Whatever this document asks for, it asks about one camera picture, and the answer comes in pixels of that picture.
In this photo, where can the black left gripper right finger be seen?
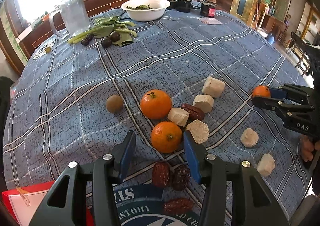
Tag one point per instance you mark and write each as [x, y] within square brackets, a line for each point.
[253, 201]

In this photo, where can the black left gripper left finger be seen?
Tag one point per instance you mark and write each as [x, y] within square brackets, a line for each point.
[65, 202]

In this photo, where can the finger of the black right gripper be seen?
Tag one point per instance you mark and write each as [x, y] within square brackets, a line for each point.
[275, 108]
[295, 93]

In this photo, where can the small orange mandarin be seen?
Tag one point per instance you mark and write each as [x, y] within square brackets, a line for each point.
[261, 91]

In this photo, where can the red date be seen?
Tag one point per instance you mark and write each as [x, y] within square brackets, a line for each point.
[178, 206]
[180, 178]
[161, 174]
[194, 112]

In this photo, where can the white cake cube top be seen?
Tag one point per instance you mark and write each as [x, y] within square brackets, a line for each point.
[213, 87]

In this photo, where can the white cake cube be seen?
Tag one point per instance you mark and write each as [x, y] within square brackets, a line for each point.
[204, 102]
[266, 165]
[213, 87]
[178, 116]

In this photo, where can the large orange mandarin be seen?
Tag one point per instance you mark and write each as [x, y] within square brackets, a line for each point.
[155, 104]

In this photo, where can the person's right hand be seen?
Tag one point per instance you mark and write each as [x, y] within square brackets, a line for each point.
[308, 147]

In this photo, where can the white hexagonal cake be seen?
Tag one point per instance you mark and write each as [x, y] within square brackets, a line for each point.
[199, 131]

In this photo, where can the white round cake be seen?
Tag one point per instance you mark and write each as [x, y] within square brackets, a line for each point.
[249, 138]

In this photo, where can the red date bottom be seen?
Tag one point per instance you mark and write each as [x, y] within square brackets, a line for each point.
[178, 206]

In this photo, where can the red date by cakes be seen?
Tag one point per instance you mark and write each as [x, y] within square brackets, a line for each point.
[194, 112]

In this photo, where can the white cake cube right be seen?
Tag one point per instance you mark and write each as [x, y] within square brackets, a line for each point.
[266, 165]

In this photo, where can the white cake cube left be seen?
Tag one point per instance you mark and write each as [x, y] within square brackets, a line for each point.
[178, 116]

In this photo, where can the white cake cube middle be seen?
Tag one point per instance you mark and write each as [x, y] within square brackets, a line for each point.
[204, 102]

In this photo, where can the brown longan fruit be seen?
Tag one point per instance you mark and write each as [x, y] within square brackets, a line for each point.
[114, 103]

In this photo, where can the blue plaid tablecloth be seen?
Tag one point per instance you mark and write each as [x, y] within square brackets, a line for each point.
[59, 114]

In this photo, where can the red white box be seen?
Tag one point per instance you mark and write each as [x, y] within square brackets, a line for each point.
[23, 202]

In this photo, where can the pink white card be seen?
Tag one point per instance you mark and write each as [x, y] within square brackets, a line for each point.
[209, 21]

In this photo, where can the black red canister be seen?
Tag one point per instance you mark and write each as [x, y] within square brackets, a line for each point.
[208, 8]

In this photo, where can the dark plum middle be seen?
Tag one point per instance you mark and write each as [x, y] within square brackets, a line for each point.
[106, 42]

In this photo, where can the dark plum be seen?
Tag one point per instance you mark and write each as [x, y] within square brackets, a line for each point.
[114, 36]
[85, 42]
[106, 42]

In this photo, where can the dark plum left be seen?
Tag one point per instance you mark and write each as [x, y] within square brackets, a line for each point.
[85, 42]

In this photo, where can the small green fruit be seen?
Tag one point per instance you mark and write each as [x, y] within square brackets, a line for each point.
[48, 49]

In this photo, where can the dark plum right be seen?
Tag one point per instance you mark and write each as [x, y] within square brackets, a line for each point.
[114, 36]

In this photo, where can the green leafy vegetables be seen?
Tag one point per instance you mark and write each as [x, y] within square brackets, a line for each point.
[103, 27]

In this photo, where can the white bowl with leaves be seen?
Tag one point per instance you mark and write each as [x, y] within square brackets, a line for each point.
[145, 10]

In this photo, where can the clear glass pitcher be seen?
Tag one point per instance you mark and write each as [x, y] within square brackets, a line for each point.
[74, 16]

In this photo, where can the wooden cabinet counter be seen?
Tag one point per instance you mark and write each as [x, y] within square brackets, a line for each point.
[43, 31]

